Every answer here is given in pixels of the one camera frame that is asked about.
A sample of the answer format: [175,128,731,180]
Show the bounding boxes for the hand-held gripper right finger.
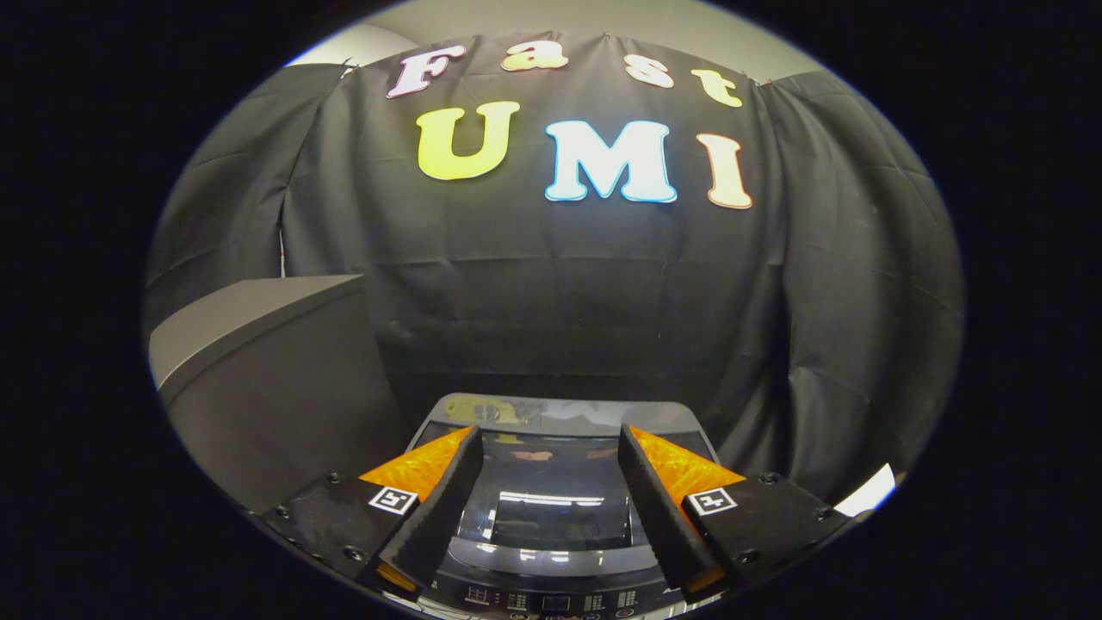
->
[616,424,863,607]

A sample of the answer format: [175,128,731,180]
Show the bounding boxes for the dark grey washing machine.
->
[379,392,733,620]

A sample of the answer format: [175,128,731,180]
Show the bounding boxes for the grey cabinet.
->
[148,274,411,514]

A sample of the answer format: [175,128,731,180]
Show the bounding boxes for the dark glass washing machine lid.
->
[405,392,721,578]

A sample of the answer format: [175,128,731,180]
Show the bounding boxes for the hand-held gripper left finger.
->
[258,425,485,604]

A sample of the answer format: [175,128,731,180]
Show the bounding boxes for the black backdrop cloth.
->
[142,33,965,505]

